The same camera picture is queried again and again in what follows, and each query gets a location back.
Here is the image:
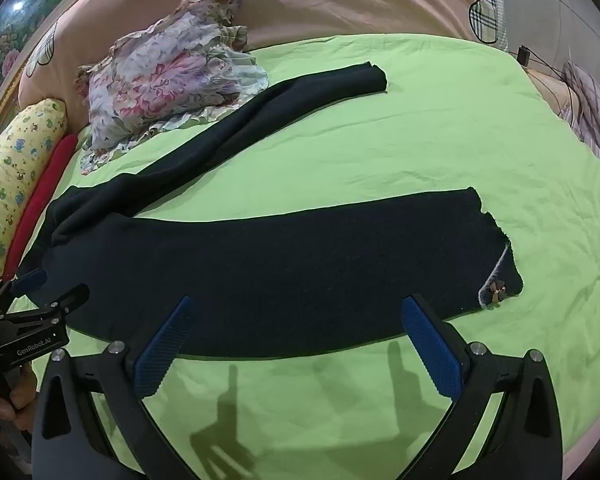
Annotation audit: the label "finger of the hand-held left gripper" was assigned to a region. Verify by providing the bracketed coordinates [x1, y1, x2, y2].
[0, 268, 49, 311]
[2, 283, 91, 332]

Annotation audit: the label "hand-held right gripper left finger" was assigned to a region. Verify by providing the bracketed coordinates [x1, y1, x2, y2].
[31, 295, 196, 480]

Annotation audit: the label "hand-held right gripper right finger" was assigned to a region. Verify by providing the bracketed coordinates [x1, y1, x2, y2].
[400, 294, 563, 480]

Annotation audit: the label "black pants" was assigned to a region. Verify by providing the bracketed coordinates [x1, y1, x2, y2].
[17, 61, 525, 361]

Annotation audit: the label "red cloth roll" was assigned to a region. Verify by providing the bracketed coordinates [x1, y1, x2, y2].
[0, 132, 79, 281]

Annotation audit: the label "yellow cartoon print pillow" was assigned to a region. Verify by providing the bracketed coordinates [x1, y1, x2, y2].
[0, 97, 68, 281]

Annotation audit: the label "green bed sheet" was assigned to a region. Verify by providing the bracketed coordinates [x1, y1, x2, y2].
[10, 34, 600, 480]

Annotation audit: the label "gold framed landscape painting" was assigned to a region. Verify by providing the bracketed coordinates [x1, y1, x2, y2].
[0, 0, 131, 126]

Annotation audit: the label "floral ruffled pillow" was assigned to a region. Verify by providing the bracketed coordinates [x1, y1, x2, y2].
[76, 0, 271, 176]

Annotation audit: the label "pink striped cloth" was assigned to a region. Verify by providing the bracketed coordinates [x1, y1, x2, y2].
[555, 60, 600, 181]

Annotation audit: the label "pink quilt with plaid hearts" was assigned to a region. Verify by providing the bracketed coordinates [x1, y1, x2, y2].
[17, 0, 508, 136]

